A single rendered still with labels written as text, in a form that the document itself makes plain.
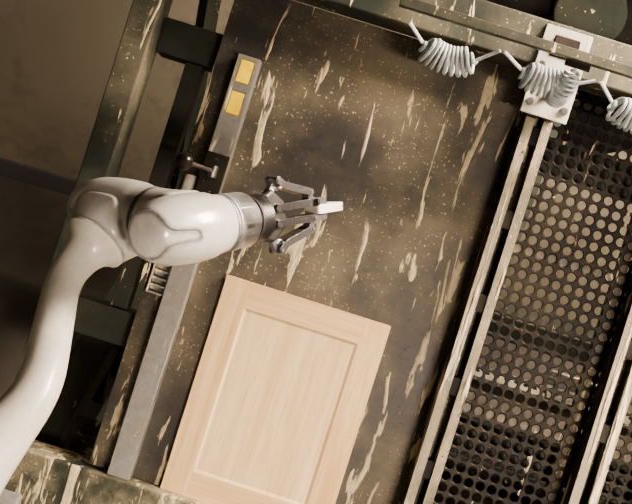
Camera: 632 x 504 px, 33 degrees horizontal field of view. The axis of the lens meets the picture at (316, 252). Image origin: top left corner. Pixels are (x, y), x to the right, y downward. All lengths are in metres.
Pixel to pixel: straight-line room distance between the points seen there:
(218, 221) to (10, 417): 0.41
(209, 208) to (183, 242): 0.07
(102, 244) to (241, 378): 0.80
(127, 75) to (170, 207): 0.87
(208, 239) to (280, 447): 0.91
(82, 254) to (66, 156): 3.23
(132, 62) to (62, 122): 2.43
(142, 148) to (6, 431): 3.38
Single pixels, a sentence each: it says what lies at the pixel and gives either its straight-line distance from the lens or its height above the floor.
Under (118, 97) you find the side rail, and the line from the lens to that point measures 2.38.
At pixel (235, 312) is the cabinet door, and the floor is 1.24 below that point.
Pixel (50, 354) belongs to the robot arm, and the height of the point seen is 1.68.
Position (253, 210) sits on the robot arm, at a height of 1.79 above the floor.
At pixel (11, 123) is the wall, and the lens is 4.89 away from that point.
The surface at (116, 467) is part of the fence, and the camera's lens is 2.42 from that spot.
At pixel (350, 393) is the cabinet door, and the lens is 2.37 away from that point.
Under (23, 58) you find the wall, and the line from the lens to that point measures 4.74.
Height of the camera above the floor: 2.65
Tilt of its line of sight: 33 degrees down
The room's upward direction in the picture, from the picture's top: 17 degrees clockwise
